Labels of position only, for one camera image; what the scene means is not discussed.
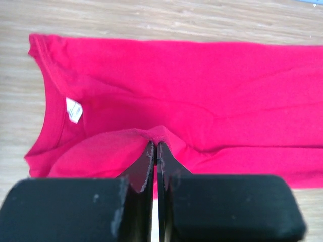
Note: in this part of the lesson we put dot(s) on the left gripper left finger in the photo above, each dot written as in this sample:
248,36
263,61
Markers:
94,209

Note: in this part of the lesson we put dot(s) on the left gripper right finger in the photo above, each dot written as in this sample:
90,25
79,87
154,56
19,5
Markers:
195,207

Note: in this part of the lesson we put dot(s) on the red t shirt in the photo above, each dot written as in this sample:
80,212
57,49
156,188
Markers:
222,108

